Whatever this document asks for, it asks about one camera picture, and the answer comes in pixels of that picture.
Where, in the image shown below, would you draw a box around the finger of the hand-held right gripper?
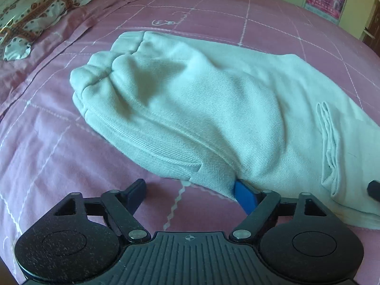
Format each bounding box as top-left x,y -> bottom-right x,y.
367,180 -> 380,202

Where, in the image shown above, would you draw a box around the white pants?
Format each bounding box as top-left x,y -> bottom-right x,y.
70,30 -> 380,230

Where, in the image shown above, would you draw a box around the heart print pillow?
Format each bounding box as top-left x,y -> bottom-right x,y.
0,0 -> 100,62

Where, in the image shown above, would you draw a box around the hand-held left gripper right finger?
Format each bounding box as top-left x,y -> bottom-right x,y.
229,179 -> 330,242

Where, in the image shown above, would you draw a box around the bed with pink checked sheet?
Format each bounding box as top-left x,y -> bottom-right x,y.
0,0 -> 380,285

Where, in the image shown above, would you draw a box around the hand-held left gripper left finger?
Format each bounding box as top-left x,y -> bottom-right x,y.
52,179 -> 150,244

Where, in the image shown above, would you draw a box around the brown wooden door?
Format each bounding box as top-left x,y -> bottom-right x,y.
359,7 -> 380,50

